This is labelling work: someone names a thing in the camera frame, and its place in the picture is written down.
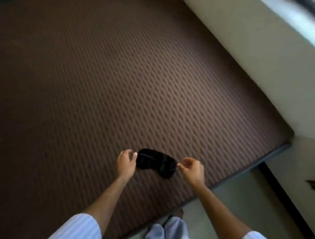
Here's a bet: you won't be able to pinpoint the brown patterned bed mattress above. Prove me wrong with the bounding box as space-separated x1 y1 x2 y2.
0 0 295 239

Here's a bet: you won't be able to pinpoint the black sleep mask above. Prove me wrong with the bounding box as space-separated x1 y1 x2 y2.
136 148 178 179

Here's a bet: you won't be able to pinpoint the person's right hand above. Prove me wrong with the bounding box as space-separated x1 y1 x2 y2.
177 157 205 185

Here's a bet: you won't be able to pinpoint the light blue trousers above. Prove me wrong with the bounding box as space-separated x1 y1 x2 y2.
145 217 190 239

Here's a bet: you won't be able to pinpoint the person's right forearm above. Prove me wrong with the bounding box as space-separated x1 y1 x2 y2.
194 182 252 239

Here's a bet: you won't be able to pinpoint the person's left hand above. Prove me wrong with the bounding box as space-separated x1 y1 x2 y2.
116 149 138 180

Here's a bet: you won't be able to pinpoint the light blue striped shirt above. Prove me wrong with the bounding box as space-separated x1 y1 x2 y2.
48 213 102 239

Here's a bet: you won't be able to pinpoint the person's left forearm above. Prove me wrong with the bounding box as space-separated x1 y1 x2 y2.
83 175 130 236

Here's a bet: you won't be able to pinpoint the window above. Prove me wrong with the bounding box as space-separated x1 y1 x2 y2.
261 0 315 47

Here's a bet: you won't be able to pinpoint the black baseboard strip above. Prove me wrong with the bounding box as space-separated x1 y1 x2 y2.
258 162 315 239

